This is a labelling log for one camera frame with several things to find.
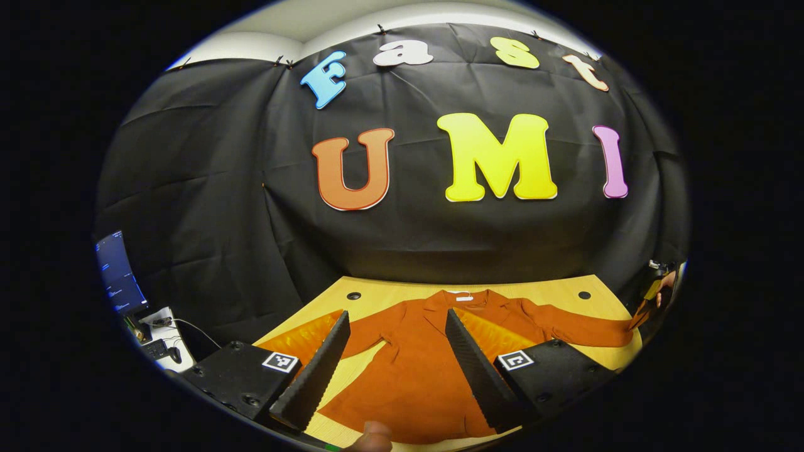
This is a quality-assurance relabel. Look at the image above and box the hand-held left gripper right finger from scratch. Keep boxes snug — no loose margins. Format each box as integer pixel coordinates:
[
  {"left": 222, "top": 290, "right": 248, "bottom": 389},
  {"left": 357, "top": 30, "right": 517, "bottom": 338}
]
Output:
[{"left": 445, "top": 308, "right": 619, "bottom": 434}]

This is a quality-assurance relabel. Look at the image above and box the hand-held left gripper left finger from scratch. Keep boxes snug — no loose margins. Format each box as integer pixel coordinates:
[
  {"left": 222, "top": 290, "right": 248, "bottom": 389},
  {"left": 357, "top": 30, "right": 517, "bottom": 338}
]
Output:
[{"left": 182, "top": 309, "right": 351, "bottom": 434}]

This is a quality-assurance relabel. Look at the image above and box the orange ribbed cardigan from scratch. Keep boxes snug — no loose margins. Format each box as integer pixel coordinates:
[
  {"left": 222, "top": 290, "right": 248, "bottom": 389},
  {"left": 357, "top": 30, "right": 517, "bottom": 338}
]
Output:
[{"left": 317, "top": 289, "right": 636, "bottom": 445}]

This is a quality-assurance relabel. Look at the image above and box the black backdrop cloth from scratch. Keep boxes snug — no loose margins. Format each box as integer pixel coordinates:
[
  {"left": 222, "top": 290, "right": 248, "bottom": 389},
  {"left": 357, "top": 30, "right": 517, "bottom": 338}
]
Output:
[{"left": 94, "top": 24, "right": 692, "bottom": 346}]

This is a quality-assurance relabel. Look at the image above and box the white side desk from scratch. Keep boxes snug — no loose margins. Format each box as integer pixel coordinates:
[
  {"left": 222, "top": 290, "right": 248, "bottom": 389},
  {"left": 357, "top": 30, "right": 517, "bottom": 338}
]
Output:
[{"left": 137, "top": 306, "right": 197, "bottom": 372}]

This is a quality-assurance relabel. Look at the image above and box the computer monitor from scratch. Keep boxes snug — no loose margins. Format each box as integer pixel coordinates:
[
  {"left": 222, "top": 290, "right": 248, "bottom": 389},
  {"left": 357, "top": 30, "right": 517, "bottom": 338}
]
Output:
[{"left": 95, "top": 230, "right": 149, "bottom": 316}]

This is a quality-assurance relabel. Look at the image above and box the white cable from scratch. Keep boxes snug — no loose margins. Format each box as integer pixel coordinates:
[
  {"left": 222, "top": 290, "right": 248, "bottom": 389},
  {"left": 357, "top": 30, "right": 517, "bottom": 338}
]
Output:
[{"left": 173, "top": 318, "right": 222, "bottom": 350}]

